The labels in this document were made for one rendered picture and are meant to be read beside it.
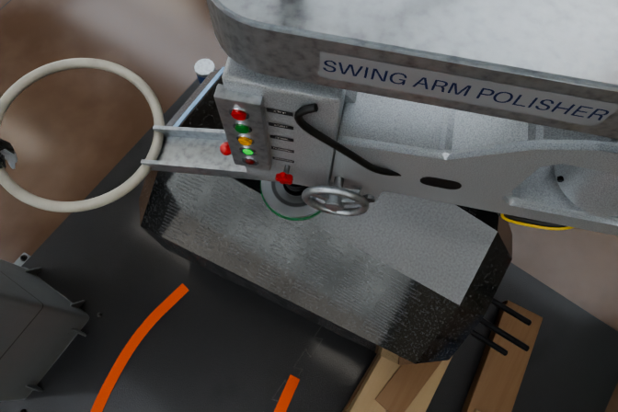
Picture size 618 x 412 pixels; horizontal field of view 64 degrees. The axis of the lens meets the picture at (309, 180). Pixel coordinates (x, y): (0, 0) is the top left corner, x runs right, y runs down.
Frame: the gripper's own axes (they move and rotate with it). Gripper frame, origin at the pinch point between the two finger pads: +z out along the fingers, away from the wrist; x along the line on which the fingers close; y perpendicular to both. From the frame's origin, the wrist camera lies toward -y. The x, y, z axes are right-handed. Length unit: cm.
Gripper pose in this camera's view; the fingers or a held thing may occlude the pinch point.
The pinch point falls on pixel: (5, 160)
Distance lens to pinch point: 170.1
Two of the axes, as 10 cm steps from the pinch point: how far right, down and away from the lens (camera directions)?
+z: -0.8, 3.4, 9.4
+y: 3.3, 9.0, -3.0
